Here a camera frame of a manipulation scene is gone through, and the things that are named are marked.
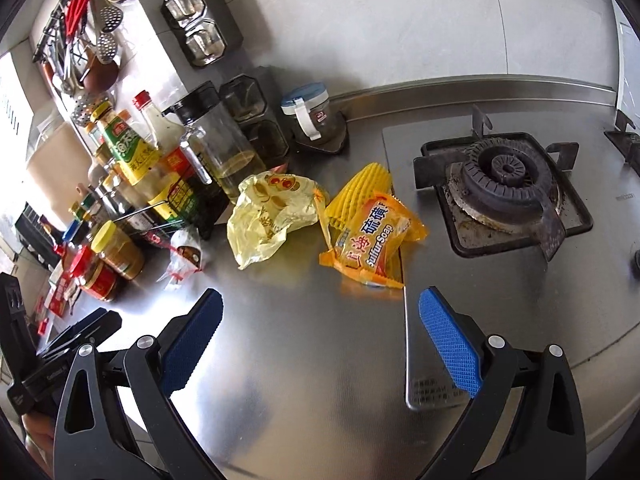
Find person's left hand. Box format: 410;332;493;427
22;405;58;466

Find cluster of small spice jars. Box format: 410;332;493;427
62;180;131;256

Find small clear bag red print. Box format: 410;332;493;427
162;227;206;293

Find small black burner grate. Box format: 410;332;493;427
603;110;640;166

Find beige cabinet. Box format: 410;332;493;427
25;115;98;196

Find steel slotted spatula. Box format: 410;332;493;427
95;32;118;65

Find red scissors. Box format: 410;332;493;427
65;0;96;38

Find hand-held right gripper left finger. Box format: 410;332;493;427
52;288;224;480

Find glass oil dispenser black lid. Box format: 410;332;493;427
162;82;268;201

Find black utensil rail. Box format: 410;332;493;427
32;0;101;63

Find small steel slotted spoon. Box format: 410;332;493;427
97;6;124;36

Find red snack packet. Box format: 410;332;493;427
47;270;81;318

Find black corner stand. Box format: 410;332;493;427
291;117;350;156

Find brown wooden ladle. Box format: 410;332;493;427
80;47;121;92

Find red lid jar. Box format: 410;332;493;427
72;260;121;303

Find group of condiment bottles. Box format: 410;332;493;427
90;101;211;226

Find yellow lid jar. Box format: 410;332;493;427
91;220;146;281

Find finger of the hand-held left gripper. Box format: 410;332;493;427
0;272;41;386
37;309;122;361

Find yellow foam fruit net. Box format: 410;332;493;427
325;161;392;233

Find orange soap wrapper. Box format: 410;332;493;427
320;192;428;291

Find black slatted appliance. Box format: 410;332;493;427
14;202;66;271

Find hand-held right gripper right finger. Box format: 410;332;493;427
418;286;587;480

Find stainless gas stove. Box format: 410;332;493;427
382;105;640;411

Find large steel skimmer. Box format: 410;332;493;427
70;92;108;128

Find glass jar blue lid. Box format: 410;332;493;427
280;83;332;142

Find large black burner grate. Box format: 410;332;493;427
412;105;594;261

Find yellow plastic bag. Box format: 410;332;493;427
227;172;326;270

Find steel tongs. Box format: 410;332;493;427
50;35;83;93

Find red cap clear bottle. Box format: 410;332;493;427
131;90;221;196

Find window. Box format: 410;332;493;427
0;50;36;171

